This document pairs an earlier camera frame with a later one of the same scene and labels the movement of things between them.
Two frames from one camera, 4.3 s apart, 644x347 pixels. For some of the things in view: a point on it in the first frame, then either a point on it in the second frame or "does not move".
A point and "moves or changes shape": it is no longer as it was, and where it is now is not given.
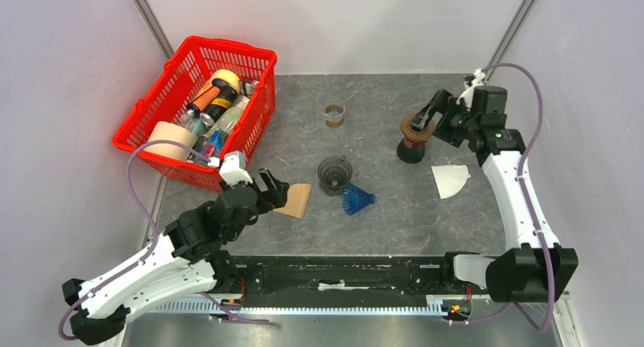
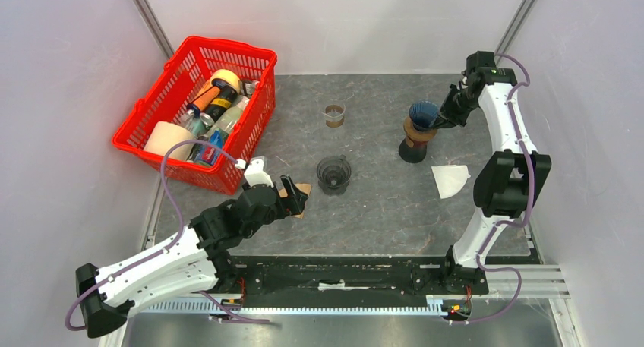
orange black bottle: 216,101 does not move
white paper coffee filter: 449,179 does not move
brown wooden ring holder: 411,134 does not move
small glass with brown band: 334,115 does not move
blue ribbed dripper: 355,199 moves or changes shape
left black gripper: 269,200 to 293,204
